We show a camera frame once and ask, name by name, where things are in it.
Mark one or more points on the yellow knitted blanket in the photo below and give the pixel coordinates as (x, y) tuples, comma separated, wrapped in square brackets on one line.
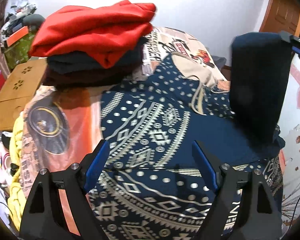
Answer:
[(17, 199)]

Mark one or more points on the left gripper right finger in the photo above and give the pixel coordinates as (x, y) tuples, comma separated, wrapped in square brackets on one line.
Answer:
[(258, 216)]

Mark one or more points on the navy patterned hooded garment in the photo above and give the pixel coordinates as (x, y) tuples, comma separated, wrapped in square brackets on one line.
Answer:
[(257, 90)]

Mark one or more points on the dark folded clothes stack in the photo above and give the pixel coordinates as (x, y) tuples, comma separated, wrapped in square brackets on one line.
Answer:
[(77, 69)]

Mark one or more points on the grey neck pillow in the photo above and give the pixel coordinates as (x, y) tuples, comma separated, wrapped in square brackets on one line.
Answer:
[(33, 22)]

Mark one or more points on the red folded garment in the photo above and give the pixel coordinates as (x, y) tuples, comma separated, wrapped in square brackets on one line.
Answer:
[(104, 33)]

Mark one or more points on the wooden folding lap desk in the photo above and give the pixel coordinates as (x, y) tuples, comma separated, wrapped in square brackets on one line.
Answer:
[(19, 88)]

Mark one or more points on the brown wooden door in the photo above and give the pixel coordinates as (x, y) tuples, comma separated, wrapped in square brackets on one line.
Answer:
[(281, 15)]

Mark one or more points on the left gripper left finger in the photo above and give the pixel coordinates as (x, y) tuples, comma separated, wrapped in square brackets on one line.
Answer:
[(57, 206)]

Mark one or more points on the orange box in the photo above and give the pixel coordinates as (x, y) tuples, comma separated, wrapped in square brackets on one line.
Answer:
[(17, 36)]

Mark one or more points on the printed bed blanket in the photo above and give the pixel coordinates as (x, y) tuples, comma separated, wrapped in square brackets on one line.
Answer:
[(77, 119)]

